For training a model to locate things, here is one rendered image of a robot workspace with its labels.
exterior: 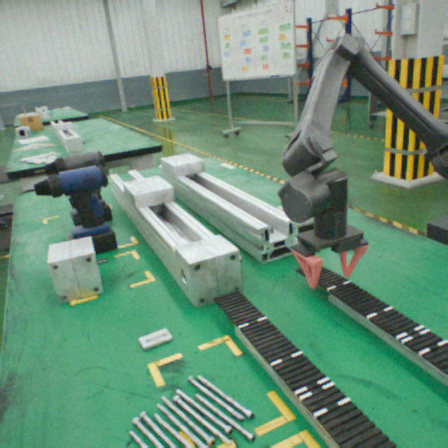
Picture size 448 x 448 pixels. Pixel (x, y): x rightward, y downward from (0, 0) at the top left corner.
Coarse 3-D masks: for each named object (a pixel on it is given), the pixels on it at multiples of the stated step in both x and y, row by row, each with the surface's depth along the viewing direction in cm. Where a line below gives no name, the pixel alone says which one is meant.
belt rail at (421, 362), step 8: (328, 296) 74; (336, 304) 72; (344, 304) 71; (352, 312) 68; (360, 320) 67; (368, 320) 66; (368, 328) 65; (376, 328) 64; (384, 336) 62; (392, 344) 61; (400, 344) 60; (408, 352) 58; (416, 360) 57; (424, 360) 56; (424, 368) 56; (432, 368) 55; (440, 376) 54
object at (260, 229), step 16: (160, 176) 158; (208, 176) 133; (176, 192) 141; (192, 192) 127; (208, 192) 116; (224, 192) 120; (240, 192) 113; (192, 208) 128; (208, 208) 114; (224, 208) 103; (240, 208) 112; (256, 208) 103; (272, 208) 98; (224, 224) 107; (240, 224) 98; (256, 224) 90; (272, 224) 97; (288, 224) 90; (240, 240) 98; (256, 240) 90; (272, 240) 91; (288, 240) 92; (256, 256) 92; (272, 256) 92
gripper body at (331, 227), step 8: (344, 208) 68; (320, 216) 69; (328, 216) 68; (336, 216) 68; (344, 216) 69; (320, 224) 70; (328, 224) 69; (336, 224) 69; (344, 224) 69; (304, 232) 74; (312, 232) 73; (320, 232) 70; (328, 232) 69; (336, 232) 69; (344, 232) 70; (352, 232) 72; (360, 232) 71; (304, 240) 71; (312, 240) 70; (320, 240) 70; (328, 240) 70; (336, 240) 69; (344, 240) 70; (312, 248) 69; (320, 248) 69
